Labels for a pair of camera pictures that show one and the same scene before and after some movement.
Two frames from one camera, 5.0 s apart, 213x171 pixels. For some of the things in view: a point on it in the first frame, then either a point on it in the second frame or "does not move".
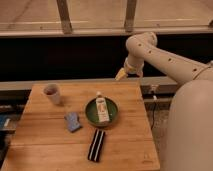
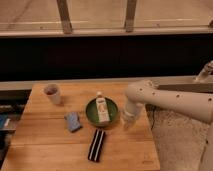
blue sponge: (73, 123) does not move
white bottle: (102, 108) does not move
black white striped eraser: (96, 145) does not move
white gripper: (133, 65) to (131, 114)
